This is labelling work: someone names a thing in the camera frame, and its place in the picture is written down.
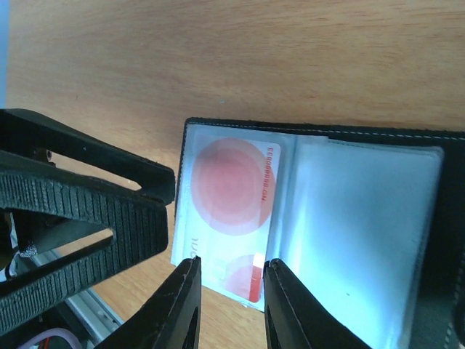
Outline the black leather card holder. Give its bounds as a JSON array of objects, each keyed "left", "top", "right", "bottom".
[{"left": 179, "top": 118, "right": 464, "bottom": 348}]

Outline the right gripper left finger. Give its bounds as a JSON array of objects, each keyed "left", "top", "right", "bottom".
[{"left": 97, "top": 257, "right": 201, "bottom": 349}]

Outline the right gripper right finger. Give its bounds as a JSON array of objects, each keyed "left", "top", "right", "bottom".
[{"left": 263, "top": 258, "right": 368, "bottom": 349}]

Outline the aluminium frame rail front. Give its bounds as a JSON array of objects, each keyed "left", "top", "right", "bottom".
[{"left": 41, "top": 287, "right": 124, "bottom": 348}]

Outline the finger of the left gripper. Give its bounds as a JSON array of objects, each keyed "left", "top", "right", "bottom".
[
  {"left": 0, "top": 108, "right": 177, "bottom": 208},
  {"left": 1, "top": 151, "right": 168, "bottom": 322}
]

